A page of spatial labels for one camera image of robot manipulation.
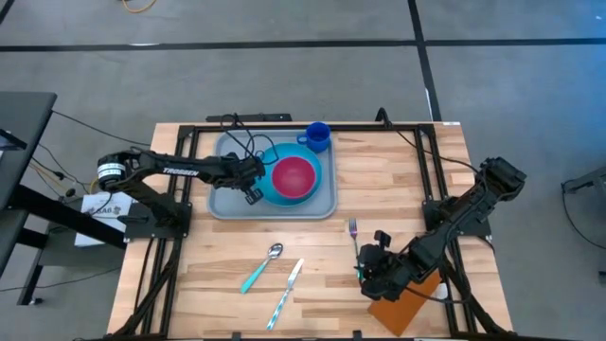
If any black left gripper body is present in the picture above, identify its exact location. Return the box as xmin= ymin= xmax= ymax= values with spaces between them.
xmin=218 ymin=152 xmax=267 ymax=206

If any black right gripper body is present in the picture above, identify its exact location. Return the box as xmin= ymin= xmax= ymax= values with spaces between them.
xmin=355 ymin=230 xmax=416 ymax=303

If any grey plastic tray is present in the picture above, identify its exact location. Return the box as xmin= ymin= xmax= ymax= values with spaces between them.
xmin=206 ymin=128 xmax=339 ymax=222

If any orange cloth napkin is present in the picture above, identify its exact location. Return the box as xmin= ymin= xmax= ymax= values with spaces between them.
xmin=367 ymin=270 xmax=443 ymax=337

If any cyan plastic plate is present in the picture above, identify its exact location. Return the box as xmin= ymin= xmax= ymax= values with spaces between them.
xmin=254 ymin=142 xmax=325 ymax=208

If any magenta plastic bowl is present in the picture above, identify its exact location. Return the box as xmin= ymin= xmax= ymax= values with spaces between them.
xmin=270 ymin=155 xmax=318 ymax=201

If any blue plastic cup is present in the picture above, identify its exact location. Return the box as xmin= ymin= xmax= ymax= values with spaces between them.
xmin=295 ymin=120 xmax=332 ymax=154

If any spoon with teal handle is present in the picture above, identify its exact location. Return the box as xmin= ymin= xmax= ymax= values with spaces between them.
xmin=239 ymin=242 xmax=285 ymax=296

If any knife with striped handle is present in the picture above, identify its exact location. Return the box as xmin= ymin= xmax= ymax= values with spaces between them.
xmin=265 ymin=257 xmax=306 ymax=332

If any black power strip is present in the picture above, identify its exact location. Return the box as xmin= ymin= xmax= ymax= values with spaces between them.
xmin=205 ymin=112 xmax=294 ymax=123

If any white printed paper sheet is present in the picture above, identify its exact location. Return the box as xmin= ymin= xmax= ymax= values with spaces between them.
xmin=74 ymin=191 xmax=134 ymax=248

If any black side desk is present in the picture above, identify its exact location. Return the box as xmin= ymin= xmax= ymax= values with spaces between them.
xmin=0 ymin=91 xmax=129 ymax=307

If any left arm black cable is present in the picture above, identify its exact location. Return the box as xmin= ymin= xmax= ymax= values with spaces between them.
xmin=220 ymin=113 xmax=281 ymax=167

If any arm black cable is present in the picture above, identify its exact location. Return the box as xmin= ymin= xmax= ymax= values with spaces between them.
xmin=220 ymin=113 xmax=281 ymax=167
xmin=405 ymin=282 xmax=472 ymax=305

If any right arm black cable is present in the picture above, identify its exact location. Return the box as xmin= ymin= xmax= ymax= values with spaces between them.
xmin=405 ymin=282 xmax=472 ymax=305

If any black metal table frame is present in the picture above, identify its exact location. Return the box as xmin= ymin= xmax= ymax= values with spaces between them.
xmin=107 ymin=121 xmax=515 ymax=341

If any black supply cable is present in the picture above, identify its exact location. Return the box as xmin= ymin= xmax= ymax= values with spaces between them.
xmin=395 ymin=129 xmax=482 ymax=175

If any black floor cable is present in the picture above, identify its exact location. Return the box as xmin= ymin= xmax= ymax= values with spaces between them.
xmin=0 ymin=264 xmax=123 ymax=293
xmin=561 ymin=187 xmax=606 ymax=251
xmin=50 ymin=109 xmax=152 ymax=148

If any yellow floor cable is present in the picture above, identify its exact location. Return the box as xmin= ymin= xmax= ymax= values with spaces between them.
xmin=120 ymin=0 xmax=158 ymax=14

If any yellow cable bundle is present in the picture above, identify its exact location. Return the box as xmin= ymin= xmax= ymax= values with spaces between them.
xmin=27 ymin=160 xmax=98 ymax=193

